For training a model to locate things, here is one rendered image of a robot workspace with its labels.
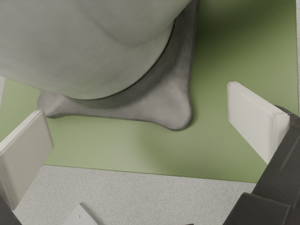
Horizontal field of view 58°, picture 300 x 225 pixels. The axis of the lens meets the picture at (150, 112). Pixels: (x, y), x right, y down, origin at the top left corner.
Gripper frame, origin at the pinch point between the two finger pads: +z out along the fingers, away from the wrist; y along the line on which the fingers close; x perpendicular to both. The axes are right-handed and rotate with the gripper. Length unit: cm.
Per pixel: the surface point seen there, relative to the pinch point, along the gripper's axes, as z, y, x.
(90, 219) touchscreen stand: 79, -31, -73
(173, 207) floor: 73, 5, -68
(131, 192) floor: 82, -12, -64
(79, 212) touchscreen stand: 82, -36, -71
